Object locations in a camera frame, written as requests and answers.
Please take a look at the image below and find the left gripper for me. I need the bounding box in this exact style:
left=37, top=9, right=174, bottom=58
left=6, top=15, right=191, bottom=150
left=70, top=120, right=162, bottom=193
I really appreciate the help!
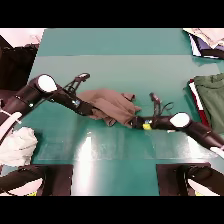
left=76, top=99, right=99, bottom=117

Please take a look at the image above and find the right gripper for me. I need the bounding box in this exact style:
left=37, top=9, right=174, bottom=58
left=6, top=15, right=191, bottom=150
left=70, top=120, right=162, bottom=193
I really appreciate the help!
left=129, top=115, right=155, bottom=131

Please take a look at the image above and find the brown garment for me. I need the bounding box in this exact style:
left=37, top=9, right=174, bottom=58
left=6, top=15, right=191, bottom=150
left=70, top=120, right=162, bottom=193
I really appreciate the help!
left=76, top=87, right=143, bottom=129

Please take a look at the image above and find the red garment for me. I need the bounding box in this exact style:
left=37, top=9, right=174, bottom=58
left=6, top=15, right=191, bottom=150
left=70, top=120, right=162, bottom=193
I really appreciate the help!
left=188, top=78, right=212, bottom=128

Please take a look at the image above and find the green T-shirt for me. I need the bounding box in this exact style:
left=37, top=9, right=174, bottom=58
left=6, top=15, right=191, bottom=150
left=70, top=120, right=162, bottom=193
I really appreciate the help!
left=193, top=72, right=224, bottom=135

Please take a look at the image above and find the white garment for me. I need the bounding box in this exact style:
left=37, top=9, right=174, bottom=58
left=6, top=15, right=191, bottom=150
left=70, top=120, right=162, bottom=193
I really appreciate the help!
left=0, top=126, right=39, bottom=168

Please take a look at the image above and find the heap of clothes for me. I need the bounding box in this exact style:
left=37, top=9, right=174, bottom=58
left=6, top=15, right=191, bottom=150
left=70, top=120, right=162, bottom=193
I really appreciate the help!
left=182, top=28, right=224, bottom=61

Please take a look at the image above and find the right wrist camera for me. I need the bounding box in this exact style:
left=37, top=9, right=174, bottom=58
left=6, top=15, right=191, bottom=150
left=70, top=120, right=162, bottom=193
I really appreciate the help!
left=148, top=91, right=164, bottom=118

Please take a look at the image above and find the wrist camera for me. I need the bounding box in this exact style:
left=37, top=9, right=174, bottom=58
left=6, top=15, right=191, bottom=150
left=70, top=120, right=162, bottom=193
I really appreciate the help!
left=148, top=91, right=164, bottom=118
left=62, top=72, right=91, bottom=96

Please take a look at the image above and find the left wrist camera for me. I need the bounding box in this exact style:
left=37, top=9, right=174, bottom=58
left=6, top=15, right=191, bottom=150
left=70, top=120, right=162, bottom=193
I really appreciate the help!
left=62, top=72, right=91, bottom=96

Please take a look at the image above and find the black cable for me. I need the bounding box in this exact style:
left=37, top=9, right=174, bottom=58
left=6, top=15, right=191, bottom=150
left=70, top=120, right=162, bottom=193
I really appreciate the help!
left=161, top=101, right=175, bottom=116

